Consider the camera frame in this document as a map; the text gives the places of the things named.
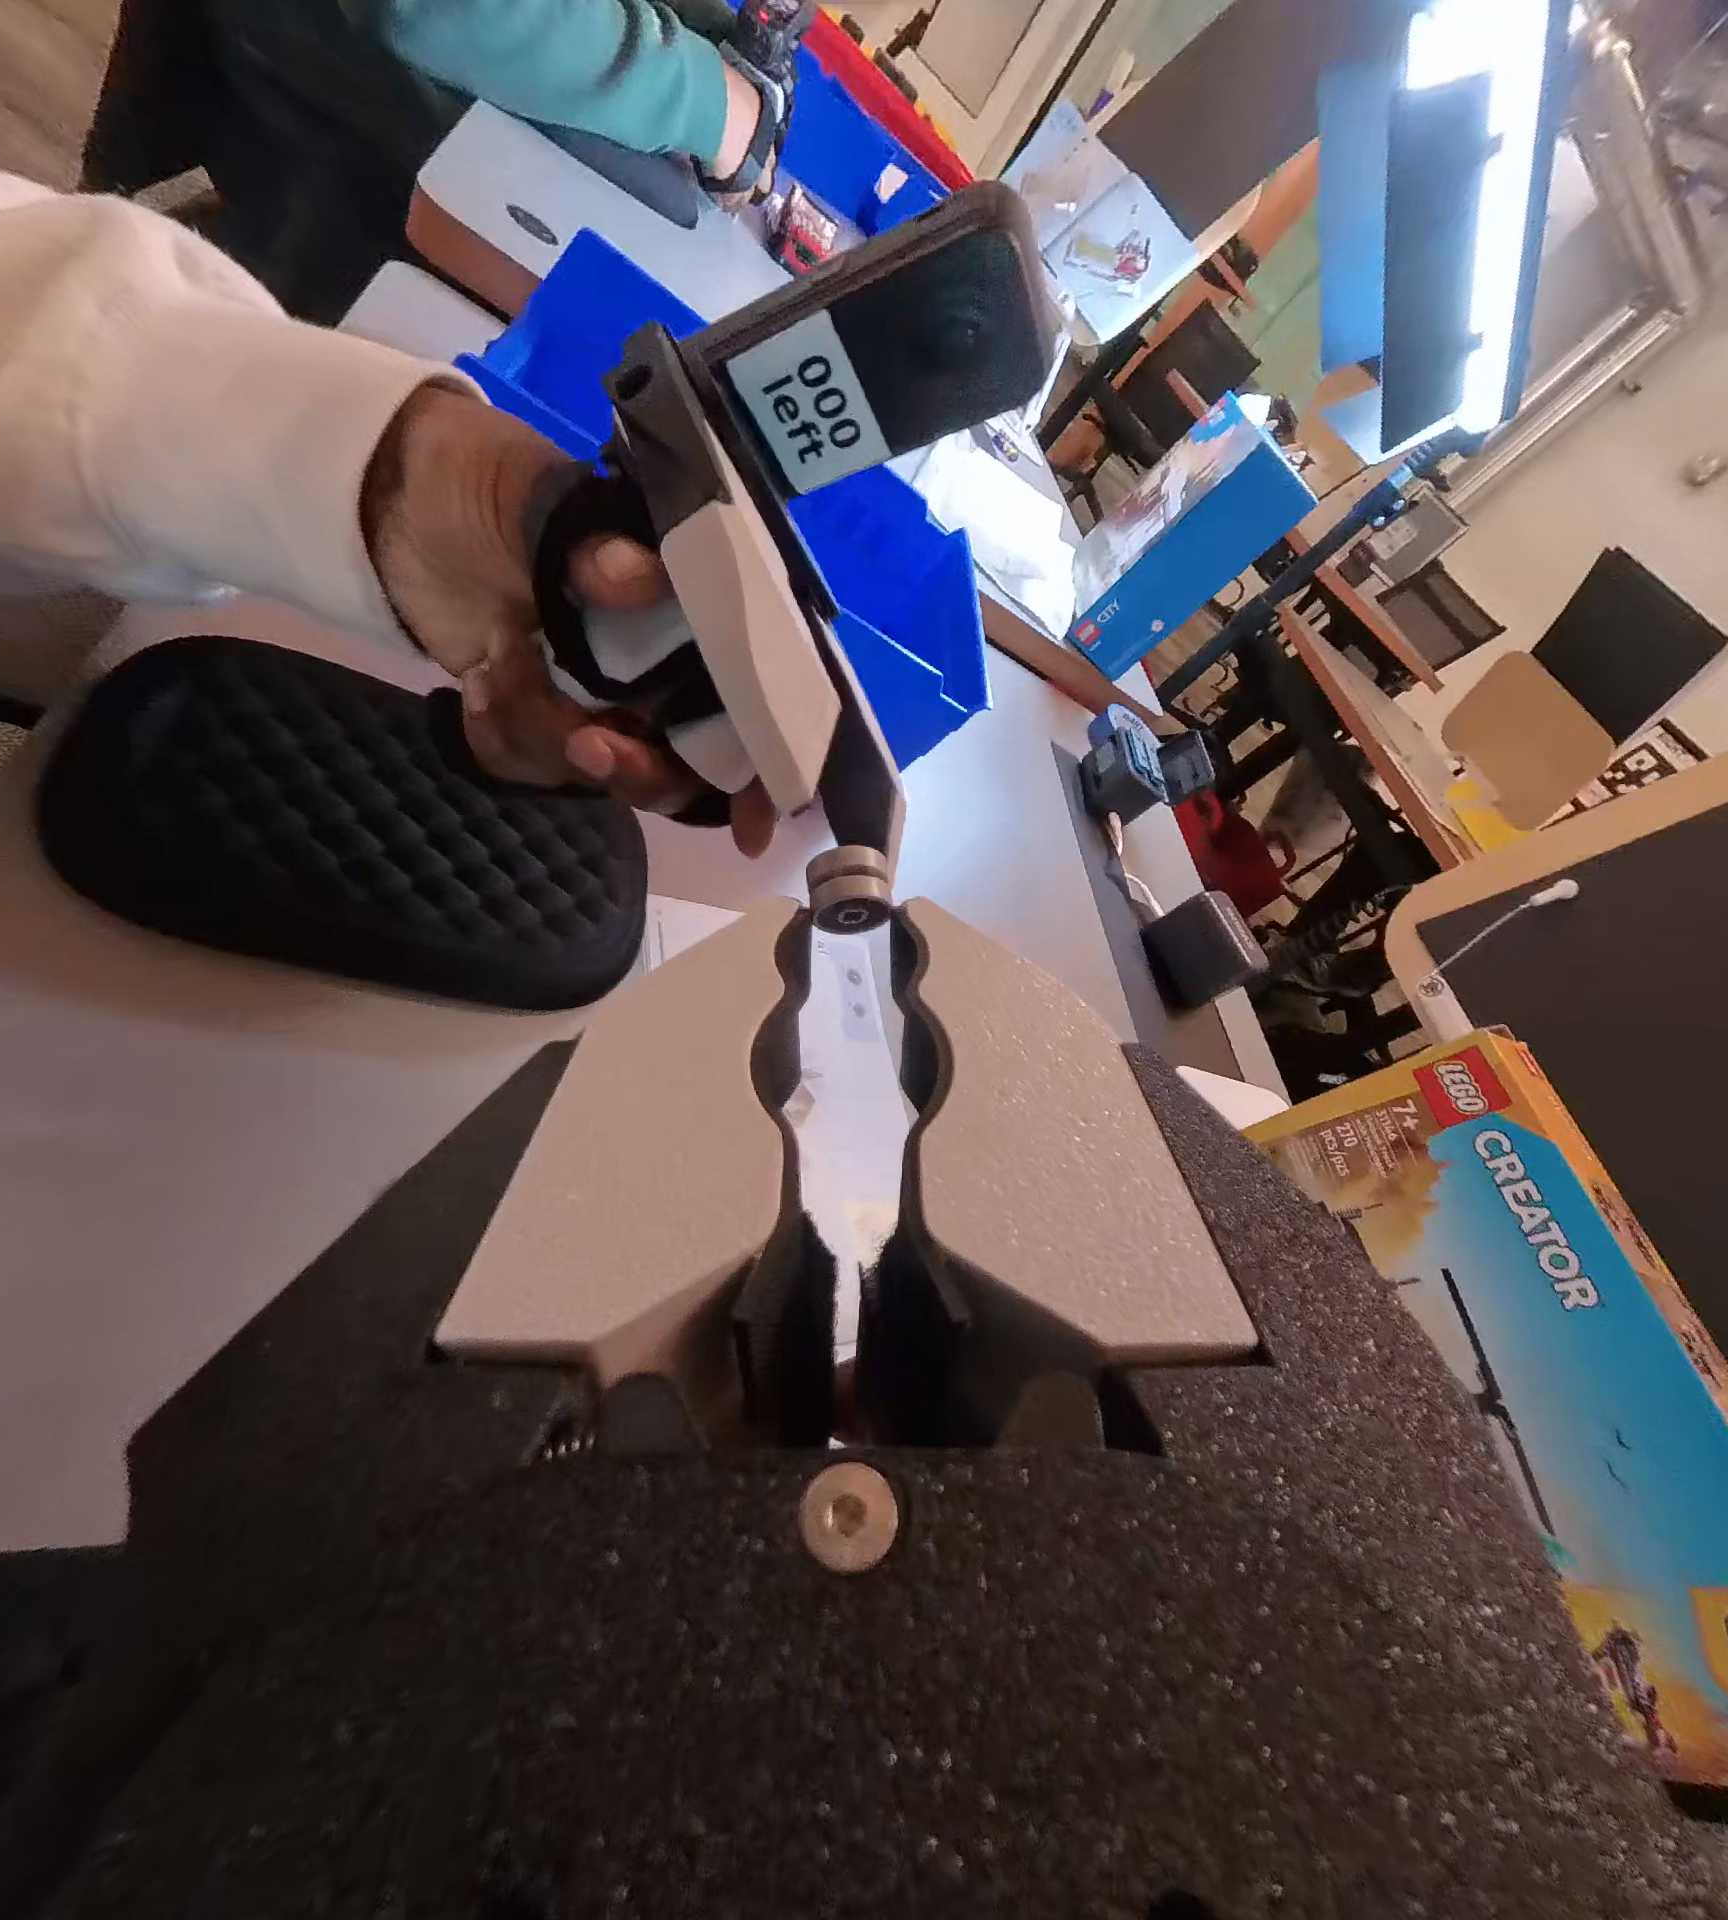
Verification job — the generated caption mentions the black cube device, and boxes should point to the black cube device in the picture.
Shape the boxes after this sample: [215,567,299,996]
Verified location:
[1141,892,1271,1010]

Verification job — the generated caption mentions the wooden background table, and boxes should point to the wooden background table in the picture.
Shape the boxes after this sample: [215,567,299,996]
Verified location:
[1277,526,1481,873]

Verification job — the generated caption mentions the clear plastic bags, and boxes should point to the clear plastic bags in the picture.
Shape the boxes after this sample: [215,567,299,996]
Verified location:
[909,435,1092,632]

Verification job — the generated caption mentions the blue plastic bin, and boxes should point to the blue plastic bin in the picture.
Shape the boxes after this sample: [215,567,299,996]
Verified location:
[452,226,994,730]
[781,37,957,227]

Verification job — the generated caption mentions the large lego set box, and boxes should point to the large lego set box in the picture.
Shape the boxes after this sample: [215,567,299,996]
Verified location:
[1243,1027,1728,1803]

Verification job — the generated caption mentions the red fabric item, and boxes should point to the red fabric item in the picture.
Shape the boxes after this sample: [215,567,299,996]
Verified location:
[1180,788,1294,918]

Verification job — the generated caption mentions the silver air duct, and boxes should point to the silver air duct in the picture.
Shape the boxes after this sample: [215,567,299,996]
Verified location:
[1465,0,1728,498]

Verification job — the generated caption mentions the black chair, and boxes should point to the black chair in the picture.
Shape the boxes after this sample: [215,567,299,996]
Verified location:
[1532,547,1728,744]

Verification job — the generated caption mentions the small blue lego box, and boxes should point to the small blue lego box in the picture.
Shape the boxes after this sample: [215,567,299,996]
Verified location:
[1066,394,1324,681]

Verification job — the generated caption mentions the black wrist rest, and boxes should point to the black wrist rest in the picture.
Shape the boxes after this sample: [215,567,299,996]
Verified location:
[36,637,651,1015]

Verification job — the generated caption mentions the led light panel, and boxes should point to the led light panel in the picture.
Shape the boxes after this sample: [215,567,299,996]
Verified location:
[1314,0,1579,459]

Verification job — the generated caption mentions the battery charger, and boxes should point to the battery charger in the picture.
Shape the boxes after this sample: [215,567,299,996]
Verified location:
[1078,706,1219,827]

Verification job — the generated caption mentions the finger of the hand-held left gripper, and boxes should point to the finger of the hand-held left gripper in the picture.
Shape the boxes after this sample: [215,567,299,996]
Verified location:
[658,493,846,816]
[786,514,911,869]

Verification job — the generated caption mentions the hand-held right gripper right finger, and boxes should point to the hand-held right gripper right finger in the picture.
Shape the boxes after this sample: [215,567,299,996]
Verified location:
[862,897,1263,1449]

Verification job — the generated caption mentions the black board panel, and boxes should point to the black board panel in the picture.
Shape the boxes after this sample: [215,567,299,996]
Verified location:
[1389,735,1728,1458]

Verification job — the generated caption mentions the clear acrylic stand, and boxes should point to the clear acrylic stand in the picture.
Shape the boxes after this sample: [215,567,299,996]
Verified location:
[1015,97,1212,347]

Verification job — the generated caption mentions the person's left forearm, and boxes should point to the person's left forearm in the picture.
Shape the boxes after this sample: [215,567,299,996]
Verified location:
[0,136,484,647]

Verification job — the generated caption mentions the open instruction booklet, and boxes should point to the open instruction booklet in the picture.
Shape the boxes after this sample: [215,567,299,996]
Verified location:
[646,892,911,1367]

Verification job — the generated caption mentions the black metal pole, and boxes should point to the black metal pole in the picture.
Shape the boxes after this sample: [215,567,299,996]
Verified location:
[1157,435,1496,707]

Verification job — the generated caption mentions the small white cord knob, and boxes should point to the small white cord knob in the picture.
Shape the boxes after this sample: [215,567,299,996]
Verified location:
[1419,878,1584,999]

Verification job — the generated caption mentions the person's left hand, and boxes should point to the person's left hand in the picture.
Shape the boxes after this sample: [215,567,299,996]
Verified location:
[361,382,783,860]

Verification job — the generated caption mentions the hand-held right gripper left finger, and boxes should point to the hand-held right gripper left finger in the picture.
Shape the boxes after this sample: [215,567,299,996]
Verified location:
[436,897,809,1449]

